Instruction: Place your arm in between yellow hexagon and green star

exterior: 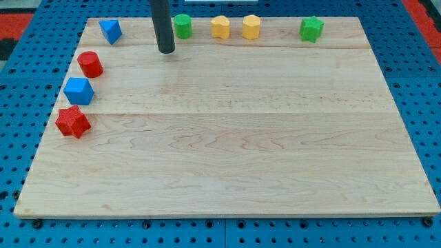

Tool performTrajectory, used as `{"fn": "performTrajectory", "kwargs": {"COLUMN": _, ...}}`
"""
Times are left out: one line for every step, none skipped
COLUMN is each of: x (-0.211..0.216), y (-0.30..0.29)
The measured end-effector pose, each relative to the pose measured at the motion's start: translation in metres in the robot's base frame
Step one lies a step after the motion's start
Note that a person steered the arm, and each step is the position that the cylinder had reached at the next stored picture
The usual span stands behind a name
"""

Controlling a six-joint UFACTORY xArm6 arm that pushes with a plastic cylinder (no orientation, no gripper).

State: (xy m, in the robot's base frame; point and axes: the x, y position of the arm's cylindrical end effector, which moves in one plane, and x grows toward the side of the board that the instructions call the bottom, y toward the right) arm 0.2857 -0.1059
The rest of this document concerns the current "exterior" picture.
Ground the black cylindrical robot arm rod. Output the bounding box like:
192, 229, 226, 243
149, 0, 175, 54

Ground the yellow hexagon block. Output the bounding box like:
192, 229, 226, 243
242, 14, 261, 40

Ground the green star block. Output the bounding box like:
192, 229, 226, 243
299, 16, 325, 43

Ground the red star block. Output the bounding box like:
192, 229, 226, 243
55, 105, 92, 138

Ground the light wooden board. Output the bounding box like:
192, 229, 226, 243
14, 17, 440, 219

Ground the yellow heart block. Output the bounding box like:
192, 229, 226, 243
210, 15, 230, 39

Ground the green cylinder block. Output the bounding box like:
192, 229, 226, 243
174, 14, 192, 39

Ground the red cylinder block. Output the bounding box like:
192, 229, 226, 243
77, 51, 103, 78

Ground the blue triangular prism block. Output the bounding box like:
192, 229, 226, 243
99, 19, 123, 45

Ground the blue cube block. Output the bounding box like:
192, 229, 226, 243
63, 77, 94, 105

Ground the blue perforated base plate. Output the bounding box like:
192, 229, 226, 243
1, 0, 440, 247

